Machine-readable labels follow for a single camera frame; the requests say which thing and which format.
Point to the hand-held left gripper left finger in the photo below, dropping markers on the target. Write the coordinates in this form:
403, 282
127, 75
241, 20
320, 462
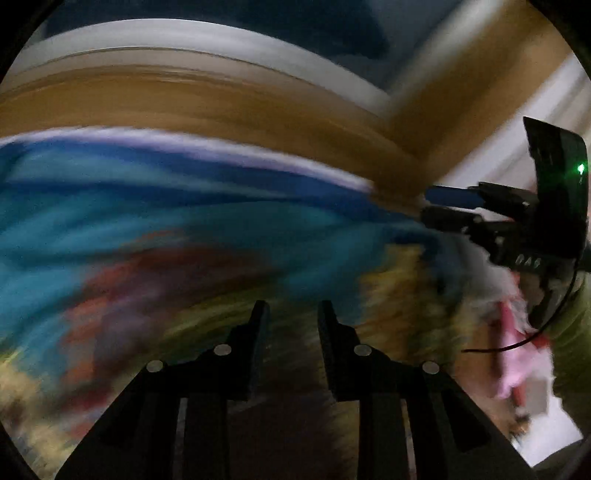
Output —
258, 341

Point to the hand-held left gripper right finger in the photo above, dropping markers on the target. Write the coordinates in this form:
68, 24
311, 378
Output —
328, 341

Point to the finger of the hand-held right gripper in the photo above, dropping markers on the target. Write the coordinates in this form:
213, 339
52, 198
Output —
452, 196
452, 219

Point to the blue printed cloth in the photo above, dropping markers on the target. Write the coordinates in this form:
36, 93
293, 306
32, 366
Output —
138, 221

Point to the cream curtain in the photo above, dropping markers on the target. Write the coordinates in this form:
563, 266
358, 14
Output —
498, 106

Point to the pink cloth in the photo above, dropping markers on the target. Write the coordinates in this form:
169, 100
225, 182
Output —
517, 364

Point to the window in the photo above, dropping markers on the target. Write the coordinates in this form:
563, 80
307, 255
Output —
277, 23

